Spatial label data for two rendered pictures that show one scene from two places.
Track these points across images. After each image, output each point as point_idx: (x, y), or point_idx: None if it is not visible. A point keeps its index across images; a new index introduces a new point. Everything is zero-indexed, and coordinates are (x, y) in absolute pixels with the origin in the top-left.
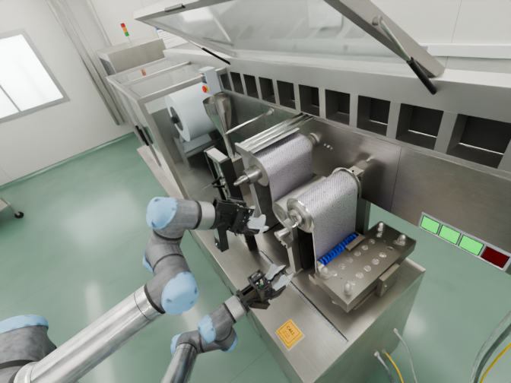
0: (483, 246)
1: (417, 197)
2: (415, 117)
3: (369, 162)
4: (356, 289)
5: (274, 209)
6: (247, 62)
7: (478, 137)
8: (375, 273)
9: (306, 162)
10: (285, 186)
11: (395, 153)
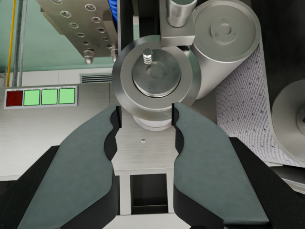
0: (23, 103)
1: (85, 120)
2: (119, 186)
3: (142, 136)
4: None
5: (254, 27)
6: None
7: None
8: (54, 15)
9: (221, 120)
10: (241, 84)
11: (115, 160)
